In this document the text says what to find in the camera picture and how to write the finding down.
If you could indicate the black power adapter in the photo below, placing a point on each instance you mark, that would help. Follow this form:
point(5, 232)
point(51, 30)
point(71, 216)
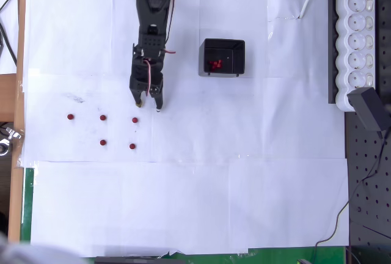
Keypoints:
point(365, 108)

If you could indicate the white power strip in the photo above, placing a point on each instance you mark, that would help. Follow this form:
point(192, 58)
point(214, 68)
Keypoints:
point(351, 62)

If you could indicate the black pegboard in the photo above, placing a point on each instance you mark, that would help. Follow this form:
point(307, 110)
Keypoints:
point(372, 184)

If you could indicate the blurred grey object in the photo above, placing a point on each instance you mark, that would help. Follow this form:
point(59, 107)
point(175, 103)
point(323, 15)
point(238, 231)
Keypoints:
point(30, 255)

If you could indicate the metal clamp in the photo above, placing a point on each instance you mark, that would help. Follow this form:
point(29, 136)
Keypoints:
point(9, 132)

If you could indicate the white paper table cover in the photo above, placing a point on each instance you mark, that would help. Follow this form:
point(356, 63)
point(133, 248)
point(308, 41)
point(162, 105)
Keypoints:
point(214, 184)

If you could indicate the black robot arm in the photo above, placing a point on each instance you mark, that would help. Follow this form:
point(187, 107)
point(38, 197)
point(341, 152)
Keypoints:
point(154, 7)

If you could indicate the black square bin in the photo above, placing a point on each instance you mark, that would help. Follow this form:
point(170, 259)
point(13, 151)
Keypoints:
point(202, 62)

